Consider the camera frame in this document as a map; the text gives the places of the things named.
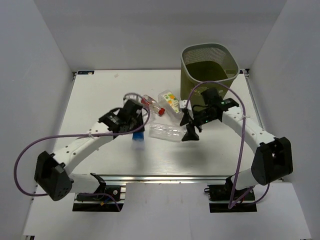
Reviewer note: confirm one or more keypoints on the clear bottle blue-white cap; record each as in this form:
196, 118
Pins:
138, 141

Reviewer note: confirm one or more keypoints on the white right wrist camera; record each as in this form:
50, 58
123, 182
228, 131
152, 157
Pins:
185, 105

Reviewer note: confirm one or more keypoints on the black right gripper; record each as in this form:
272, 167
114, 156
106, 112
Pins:
191, 134

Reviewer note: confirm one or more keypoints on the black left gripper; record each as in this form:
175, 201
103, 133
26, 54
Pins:
140, 121

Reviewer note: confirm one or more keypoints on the clear bottle green orange label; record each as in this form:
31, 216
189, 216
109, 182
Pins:
170, 103

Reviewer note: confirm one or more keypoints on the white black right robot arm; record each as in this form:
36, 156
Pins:
272, 155

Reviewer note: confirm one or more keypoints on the aluminium table rail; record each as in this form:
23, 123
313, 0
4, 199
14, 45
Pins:
246, 73

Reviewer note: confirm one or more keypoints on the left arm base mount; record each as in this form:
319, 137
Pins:
112, 201

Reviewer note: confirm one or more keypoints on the blue label sticker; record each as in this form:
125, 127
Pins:
85, 72

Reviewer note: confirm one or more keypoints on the clear plastic bottle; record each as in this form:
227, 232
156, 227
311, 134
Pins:
166, 132

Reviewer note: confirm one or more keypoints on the clear bottle red cap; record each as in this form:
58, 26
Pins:
152, 104

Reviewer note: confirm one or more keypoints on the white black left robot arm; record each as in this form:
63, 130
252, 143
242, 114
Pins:
54, 171

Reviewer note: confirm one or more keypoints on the olive green ribbed bin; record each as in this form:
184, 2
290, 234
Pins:
206, 62

